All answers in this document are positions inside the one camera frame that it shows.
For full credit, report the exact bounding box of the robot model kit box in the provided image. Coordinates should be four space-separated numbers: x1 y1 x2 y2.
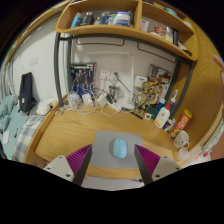
69 62 98 98

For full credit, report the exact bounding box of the light blue computer mouse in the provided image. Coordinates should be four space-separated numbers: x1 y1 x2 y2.
112 138 129 160

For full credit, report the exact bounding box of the metal cup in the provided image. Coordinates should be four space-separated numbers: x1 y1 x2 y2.
108 84 120 101

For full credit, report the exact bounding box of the clear plastic cup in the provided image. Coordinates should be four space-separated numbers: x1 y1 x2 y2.
177 146 191 163

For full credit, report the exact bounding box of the tan robot figurine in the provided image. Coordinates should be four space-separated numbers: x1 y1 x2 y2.
135 81 153 113

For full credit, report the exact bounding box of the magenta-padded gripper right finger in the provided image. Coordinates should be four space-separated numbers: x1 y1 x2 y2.
133 144 182 186

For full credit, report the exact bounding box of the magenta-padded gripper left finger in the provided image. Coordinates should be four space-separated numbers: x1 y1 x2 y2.
43 143 94 187

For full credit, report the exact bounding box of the white power strip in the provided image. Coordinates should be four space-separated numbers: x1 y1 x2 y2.
105 100 123 113

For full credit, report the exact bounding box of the red and yellow snack can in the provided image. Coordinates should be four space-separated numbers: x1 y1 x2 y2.
169 108 194 139

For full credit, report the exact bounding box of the white pump lotion bottle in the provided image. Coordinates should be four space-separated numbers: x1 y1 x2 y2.
153 101 172 129

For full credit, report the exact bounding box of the white mug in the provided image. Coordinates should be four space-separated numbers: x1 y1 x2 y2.
173 129 190 149

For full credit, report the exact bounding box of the wooden shelf unit with items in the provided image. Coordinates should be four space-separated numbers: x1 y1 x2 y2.
55 0 200 63

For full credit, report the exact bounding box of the clear plastic container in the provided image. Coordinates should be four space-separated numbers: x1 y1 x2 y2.
66 91 81 108

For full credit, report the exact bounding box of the grey mouse pad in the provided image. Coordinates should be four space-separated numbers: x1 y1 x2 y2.
89 130 145 170

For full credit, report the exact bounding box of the white charger block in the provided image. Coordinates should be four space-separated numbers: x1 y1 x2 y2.
81 93 94 107

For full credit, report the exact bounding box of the teal and plaid bedding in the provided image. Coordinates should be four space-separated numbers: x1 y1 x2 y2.
0 94 46 163

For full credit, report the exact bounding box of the person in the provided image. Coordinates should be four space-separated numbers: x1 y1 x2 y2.
200 54 224 161

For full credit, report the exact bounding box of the white desk lamp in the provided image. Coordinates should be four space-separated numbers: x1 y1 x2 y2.
118 53 135 110

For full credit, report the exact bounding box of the black backpack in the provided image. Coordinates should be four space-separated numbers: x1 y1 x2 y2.
18 71 37 113

